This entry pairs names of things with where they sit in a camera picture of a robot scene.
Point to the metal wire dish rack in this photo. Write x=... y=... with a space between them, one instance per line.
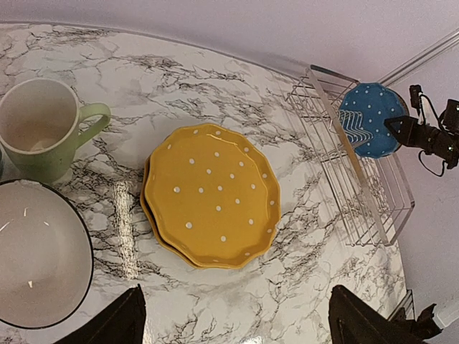
x=372 y=196

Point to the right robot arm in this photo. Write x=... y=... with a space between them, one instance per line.
x=441 y=142

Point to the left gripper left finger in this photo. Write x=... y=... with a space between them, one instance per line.
x=123 y=321

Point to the right aluminium frame post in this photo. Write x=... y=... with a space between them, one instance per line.
x=420 y=60

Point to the white saucer dark rim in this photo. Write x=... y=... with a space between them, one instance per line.
x=47 y=258

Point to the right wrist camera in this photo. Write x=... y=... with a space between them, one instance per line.
x=415 y=99

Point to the blue dotted plate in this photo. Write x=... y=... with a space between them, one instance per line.
x=362 y=114

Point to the yellow dotted plate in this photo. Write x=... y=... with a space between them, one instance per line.
x=152 y=221
x=214 y=196

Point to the yellow dotted plate front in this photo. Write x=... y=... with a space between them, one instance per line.
x=152 y=221

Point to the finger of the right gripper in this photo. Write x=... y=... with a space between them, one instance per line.
x=401 y=129

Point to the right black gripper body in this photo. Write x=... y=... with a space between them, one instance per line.
x=423 y=136

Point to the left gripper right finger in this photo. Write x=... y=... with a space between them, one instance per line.
x=351 y=320

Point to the light green mug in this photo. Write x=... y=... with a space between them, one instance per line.
x=42 y=126

